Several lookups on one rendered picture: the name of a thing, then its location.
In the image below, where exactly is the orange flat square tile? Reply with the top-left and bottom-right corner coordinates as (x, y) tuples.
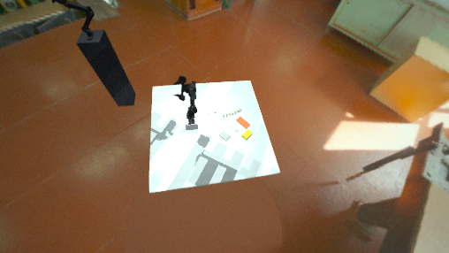
(236, 117), (250, 129)

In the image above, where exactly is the yellow rectangular block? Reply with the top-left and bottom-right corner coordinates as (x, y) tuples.
(242, 130), (252, 139)

